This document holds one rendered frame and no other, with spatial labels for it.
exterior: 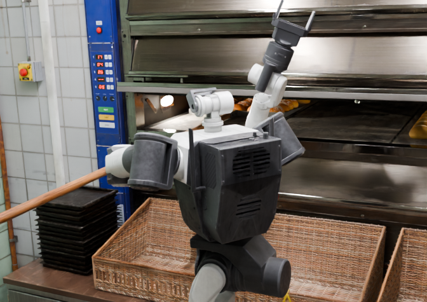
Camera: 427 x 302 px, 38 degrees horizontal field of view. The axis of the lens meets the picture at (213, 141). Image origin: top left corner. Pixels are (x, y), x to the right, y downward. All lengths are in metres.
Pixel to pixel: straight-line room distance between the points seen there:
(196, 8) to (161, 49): 0.28
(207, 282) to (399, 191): 1.03
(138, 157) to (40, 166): 1.79
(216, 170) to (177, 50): 1.28
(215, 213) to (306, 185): 1.04
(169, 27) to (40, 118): 0.93
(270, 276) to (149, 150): 0.51
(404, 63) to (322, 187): 0.62
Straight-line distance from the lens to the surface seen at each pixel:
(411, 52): 2.50
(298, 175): 2.70
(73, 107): 3.21
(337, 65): 2.54
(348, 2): 2.51
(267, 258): 1.86
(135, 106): 2.99
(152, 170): 1.68
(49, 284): 2.89
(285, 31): 2.02
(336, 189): 2.65
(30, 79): 3.26
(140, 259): 3.01
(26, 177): 3.53
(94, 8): 3.02
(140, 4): 2.90
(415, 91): 2.36
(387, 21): 2.50
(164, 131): 2.92
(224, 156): 1.62
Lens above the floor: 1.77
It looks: 13 degrees down
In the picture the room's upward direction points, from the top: 2 degrees counter-clockwise
